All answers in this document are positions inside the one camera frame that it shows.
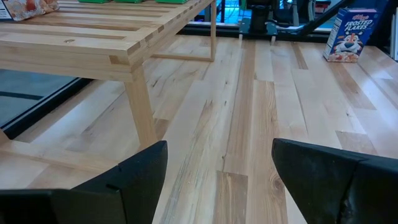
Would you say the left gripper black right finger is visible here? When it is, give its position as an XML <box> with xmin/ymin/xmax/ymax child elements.
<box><xmin>271</xmin><ymin>138</ymin><xmax>398</xmax><ymax>224</ymax></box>

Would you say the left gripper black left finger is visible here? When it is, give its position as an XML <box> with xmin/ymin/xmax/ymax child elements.
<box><xmin>0</xmin><ymin>140</ymin><xmax>169</xmax><ymax>224</ymax></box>

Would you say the blue Frosted Flakes cereal box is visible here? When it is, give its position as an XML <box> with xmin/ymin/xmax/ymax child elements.
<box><xmin>0</xmin><ymin>0</ymin><xmax>60</xmax><ymax>22</ymax></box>
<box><xmin>322</xmin><ymin>7</ymin><xmax>379</xmax><ymax>63</ymax></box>

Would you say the wooden slatted shelf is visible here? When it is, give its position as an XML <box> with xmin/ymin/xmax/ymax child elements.
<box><xmin>0</xmin><ymin>0</ymin><xmax>218</xmax><ymax>147</ymax></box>

